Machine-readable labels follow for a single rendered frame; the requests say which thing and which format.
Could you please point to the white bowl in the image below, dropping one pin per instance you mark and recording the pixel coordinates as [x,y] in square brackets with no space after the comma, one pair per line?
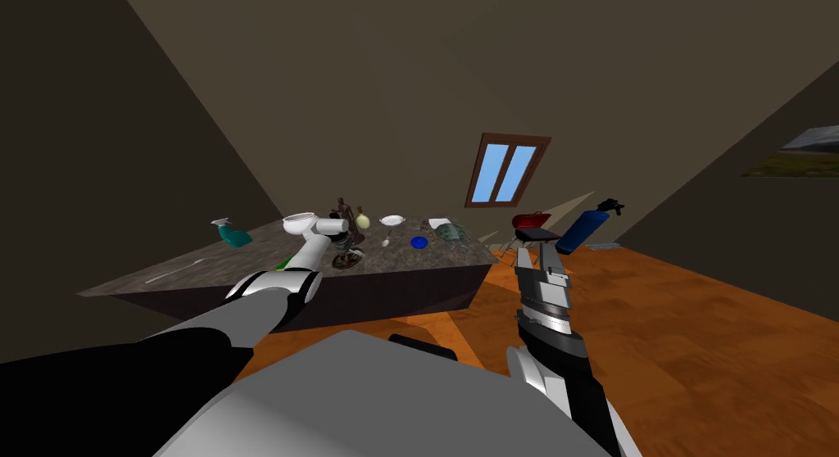
[298,224]

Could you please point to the blue gas cylinder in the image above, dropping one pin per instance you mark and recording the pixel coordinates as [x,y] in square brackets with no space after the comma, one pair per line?
[582,229]

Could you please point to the white box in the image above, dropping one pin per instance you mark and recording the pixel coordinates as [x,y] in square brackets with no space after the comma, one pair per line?
[440,222]

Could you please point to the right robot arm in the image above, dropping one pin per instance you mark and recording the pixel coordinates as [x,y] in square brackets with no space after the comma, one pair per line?
[564,359]

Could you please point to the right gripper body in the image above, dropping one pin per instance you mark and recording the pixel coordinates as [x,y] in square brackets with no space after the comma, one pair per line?
[544,288]

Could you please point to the dark marble table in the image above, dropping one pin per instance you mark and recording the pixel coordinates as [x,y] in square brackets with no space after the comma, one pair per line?
[426,264]

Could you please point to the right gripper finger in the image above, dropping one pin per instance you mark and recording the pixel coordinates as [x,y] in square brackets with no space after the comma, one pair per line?
[549,257]
[524,259]

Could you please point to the red barbecue grill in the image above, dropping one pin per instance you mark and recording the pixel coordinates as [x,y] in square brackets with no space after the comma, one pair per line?
[532,226]

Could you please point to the white plate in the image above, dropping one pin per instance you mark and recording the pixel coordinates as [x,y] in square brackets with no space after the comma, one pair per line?
[392,220]

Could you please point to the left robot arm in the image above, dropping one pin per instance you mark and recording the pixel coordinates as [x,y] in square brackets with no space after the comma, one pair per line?
[262,306]

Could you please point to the teal spray bottle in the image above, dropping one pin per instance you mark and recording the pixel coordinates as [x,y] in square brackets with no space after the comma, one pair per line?
[234,236]

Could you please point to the brown round plate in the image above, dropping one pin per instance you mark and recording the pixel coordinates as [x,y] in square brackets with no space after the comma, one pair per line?
[349,260]

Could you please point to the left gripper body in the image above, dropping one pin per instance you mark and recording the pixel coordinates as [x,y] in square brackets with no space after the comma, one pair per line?
[342,243]

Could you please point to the brown framed window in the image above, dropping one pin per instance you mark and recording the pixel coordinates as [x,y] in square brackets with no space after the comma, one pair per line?
[506,172]

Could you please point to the blue plate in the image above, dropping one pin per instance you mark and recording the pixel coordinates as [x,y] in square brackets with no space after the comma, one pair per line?
[419,243]

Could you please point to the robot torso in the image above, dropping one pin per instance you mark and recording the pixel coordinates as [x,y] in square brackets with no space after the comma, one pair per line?
[367,404]

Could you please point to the cream vase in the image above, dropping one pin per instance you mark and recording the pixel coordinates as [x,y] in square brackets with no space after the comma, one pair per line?
[363,220]

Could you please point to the green object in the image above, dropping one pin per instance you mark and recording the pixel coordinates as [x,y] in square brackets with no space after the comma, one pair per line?
[283,265]

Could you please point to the silver spoon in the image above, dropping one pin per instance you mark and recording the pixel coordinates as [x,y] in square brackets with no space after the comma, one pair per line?
[386,241]

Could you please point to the dark brown statue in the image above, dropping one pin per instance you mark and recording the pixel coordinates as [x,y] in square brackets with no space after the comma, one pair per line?
[343,214]

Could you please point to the green glass dish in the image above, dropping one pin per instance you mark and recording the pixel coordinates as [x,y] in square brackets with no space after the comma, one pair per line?
[451,233]

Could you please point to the landscape wall picture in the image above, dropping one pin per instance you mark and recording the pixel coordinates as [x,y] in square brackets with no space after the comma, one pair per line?
[796,154]

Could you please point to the silver fork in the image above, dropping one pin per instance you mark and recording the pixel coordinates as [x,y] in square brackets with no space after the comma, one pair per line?
[177,271]

